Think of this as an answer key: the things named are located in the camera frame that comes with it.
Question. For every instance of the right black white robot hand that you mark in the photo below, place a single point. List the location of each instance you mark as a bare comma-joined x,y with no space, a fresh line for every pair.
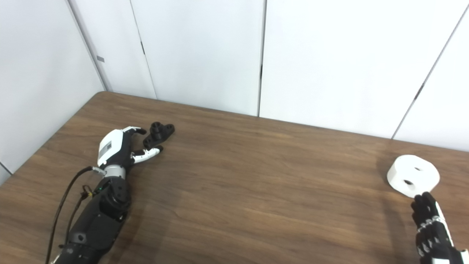
432,234

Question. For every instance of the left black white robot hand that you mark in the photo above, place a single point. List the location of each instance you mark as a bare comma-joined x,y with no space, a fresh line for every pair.
111,145

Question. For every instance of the black flanged holder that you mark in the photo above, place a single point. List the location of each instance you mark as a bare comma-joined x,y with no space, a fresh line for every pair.
158,134

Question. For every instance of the round white piece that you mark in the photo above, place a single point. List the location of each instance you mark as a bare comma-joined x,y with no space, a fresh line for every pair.
403,170

